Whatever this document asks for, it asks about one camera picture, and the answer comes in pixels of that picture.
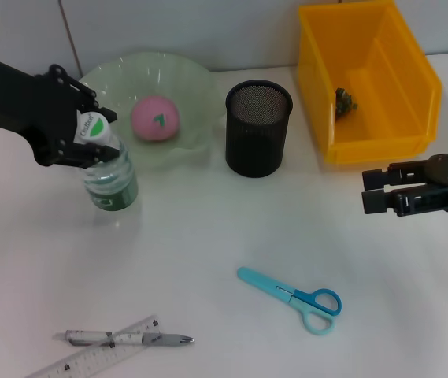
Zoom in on blue and teal scissors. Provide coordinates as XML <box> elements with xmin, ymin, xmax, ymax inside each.
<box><xmin>236</xmin><ymin>266</ymin><xmax>343</xmax><ymax>337</ymax></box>

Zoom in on black mesh pen holder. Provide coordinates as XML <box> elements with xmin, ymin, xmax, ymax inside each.
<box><xmin>224</xmin><ymin>80</ymin><xmax>294</xmax><ymax>180</ymax></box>

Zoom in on white grey ballpoint pen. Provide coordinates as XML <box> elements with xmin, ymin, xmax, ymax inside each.
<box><xmin>52</xmin><ymin>329</ymin><xmax>197</xmax><ymax>350</ymax></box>

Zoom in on clear plastic ruler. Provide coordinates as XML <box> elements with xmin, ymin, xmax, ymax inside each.
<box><xmin>22</xmin><ymin>314</ymin><xmax>160</xmax><ymax>378</ymax></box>

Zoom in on clear green-label water bottle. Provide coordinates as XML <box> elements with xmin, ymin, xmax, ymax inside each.
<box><xmin>74</xmin><ymin>110</ymin><xmax>139</xmax><ymax>212</ymax></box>

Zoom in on pink peach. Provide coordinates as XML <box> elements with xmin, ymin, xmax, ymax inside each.
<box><xmin>130</xmin><ymin>94</ymin><xmax>180</xmax><ymax>143</ymax></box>

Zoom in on green glass fruit plate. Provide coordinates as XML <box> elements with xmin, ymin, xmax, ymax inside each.
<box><xmin>77</xmin><ymin>48</ymin><xmax>227</xmax><ymax>172</ymax></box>

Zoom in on yellow plastic bin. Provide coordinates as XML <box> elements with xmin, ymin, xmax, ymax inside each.
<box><xmin>296</xmin><ymin>0</ymin><xmax>444</xmax><ymax>167</ymax></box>

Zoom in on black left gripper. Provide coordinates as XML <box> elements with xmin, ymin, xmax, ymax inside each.
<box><xmin>0</xmin><ymin>52</ymin><xmax>121</xmax><ymax>169</ymax></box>

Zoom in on green plastic wrapper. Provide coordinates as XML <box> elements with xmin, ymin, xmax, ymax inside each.
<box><xmin>334</xmin><ymin>87</ymin><xmax>360</xmax><ymax>120</ymax></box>

